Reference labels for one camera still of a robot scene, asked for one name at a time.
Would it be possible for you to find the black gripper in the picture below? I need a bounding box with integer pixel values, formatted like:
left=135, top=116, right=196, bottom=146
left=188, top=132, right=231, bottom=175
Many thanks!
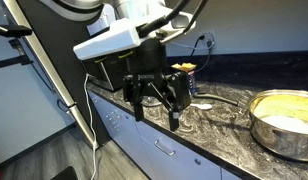
left=123, top=40, right=190, bottom=131

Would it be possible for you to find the glass pot lid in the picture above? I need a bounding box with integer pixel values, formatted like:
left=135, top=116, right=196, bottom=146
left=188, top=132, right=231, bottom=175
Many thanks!
left=142, top=96, right=161, bottom=107

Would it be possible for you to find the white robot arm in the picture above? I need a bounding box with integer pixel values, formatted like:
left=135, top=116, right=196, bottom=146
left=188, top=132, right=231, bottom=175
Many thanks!
left=39, top=0, right=196, bottom=131

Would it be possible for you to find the blue pasta box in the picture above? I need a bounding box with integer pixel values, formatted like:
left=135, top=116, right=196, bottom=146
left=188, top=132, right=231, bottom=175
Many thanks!
left=172, top=63, right=197, bottom=94

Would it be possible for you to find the steel pot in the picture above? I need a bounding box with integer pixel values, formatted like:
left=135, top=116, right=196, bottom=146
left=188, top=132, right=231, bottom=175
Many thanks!
left=248, top=90, right=308, bottom=162

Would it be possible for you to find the white plastic spoon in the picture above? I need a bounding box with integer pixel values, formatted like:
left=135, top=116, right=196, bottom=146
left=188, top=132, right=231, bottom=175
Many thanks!
left=190, top=103, right=213, bottom=110

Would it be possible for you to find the black toaster oven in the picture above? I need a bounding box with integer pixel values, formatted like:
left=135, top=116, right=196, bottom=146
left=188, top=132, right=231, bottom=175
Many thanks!
left=82, top=50, right=133, bottom=91

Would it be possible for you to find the silver drawer handle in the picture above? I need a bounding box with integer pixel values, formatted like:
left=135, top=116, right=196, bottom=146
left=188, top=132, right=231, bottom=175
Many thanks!
left=154, top=140, right=175, bottom=156

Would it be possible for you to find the black handled utensil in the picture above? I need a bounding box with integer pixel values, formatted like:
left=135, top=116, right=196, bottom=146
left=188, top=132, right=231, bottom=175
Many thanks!
left=192, top=93, right=239, bottom=106

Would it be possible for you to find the white hanging cable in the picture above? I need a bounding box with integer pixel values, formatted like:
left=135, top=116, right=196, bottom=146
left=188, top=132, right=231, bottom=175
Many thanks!
left=83, top=73, right=98, bottom=180

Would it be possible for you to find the black power cable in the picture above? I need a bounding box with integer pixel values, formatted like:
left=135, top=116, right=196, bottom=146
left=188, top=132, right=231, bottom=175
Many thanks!
left=189, top=34, right=213, bottom=74

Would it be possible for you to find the wall power outlet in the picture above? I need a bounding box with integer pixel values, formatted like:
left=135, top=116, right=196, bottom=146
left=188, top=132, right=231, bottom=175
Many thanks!
left=199, top=31, right=216, bottom=49

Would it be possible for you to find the black camera stand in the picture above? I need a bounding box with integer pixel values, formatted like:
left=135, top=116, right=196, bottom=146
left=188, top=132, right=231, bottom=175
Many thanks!
left=0, top=25, right=32, bottom=68

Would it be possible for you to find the silver fridge handle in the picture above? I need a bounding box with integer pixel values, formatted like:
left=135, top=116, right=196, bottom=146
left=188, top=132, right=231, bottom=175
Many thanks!
left=2, top=0, right=99, bottom=150

